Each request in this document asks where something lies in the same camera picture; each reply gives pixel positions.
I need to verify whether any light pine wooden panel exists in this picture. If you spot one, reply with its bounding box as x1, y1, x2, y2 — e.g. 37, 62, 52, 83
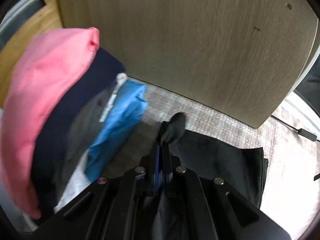
0, 0, 65, 108

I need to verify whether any black yellow striped sport shirt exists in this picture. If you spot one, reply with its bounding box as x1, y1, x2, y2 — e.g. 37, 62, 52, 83
150, 112, 269, 240

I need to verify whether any navy folded garment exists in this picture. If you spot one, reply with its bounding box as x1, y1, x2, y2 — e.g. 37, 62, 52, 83
30, 48, 125, 225

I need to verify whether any grey wooden board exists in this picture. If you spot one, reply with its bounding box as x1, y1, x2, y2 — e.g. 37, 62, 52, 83
59, 0, 318, 128

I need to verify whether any white collared shirt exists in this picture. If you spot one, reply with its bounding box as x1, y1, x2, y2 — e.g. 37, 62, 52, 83
54, 73, 127, 213

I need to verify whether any checkered woven rug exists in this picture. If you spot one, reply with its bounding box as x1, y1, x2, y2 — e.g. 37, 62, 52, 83
103, 85, 319, 239

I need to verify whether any blue folded shirt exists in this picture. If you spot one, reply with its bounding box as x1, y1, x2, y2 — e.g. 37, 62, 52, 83
85, 80, 148, 182

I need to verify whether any black power adapter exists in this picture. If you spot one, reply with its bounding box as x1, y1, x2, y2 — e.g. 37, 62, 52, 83
297, 128, 317, 141

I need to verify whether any pink folded garment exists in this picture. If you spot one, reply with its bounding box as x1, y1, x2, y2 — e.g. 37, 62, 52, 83
1, 27, 99, 219

